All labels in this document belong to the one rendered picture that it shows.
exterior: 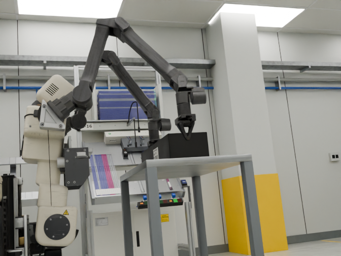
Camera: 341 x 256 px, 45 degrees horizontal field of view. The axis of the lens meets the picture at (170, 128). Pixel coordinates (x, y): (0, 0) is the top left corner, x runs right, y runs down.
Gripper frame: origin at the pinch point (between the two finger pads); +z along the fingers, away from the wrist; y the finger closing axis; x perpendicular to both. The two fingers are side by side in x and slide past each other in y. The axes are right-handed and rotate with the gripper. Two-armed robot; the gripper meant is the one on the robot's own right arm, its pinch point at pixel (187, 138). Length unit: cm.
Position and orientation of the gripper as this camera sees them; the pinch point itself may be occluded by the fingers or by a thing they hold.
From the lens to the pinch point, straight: 173.5
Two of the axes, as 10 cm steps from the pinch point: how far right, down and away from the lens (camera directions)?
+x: -9.6, 0.5, -2.8
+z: 1.1, 9.8, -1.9
